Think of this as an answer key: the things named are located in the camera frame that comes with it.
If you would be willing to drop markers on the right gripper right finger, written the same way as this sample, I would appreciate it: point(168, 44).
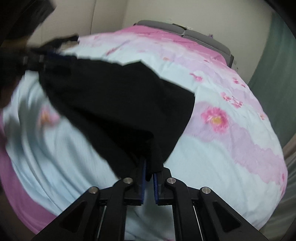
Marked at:
point(200, 214)

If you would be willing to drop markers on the purple bed sheet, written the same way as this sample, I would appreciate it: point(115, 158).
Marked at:
point(30, 213)

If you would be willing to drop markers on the green curtain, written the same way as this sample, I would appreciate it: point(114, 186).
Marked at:
point(273, 82)

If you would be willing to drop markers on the pink floral duvet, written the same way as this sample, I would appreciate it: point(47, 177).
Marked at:
point(228, 145)

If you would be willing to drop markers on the grey bed headboard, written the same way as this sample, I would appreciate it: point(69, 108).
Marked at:
point(192, 35)

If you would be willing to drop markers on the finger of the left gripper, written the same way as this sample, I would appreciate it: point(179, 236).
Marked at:
point(58, 42)

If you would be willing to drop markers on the black pants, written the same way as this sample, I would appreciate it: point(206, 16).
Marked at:
point(131, 116)

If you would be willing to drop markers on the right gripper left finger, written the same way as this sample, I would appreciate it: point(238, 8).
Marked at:
point(98, 214)

